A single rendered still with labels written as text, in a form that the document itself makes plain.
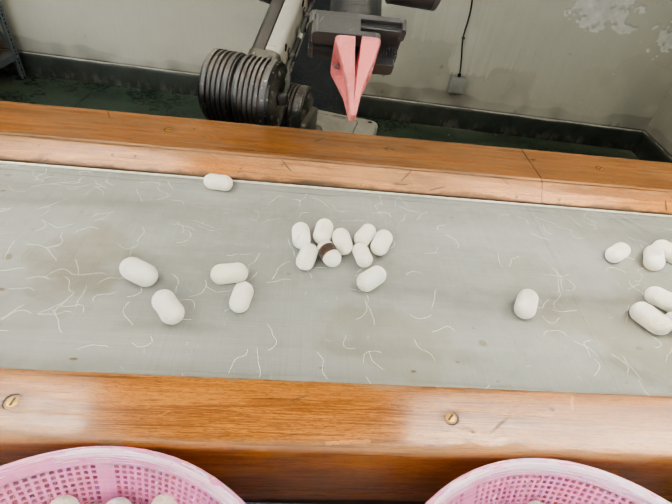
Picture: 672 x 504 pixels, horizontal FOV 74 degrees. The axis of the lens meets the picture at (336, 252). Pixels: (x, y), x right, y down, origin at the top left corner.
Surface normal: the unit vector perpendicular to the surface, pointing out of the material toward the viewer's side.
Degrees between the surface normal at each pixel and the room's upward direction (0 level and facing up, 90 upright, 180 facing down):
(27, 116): 0
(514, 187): 45
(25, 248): 0
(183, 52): 89
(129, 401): 0
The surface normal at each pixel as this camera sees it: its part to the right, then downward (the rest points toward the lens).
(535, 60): -0.05, 0.66
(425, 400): 0.11, -0.75
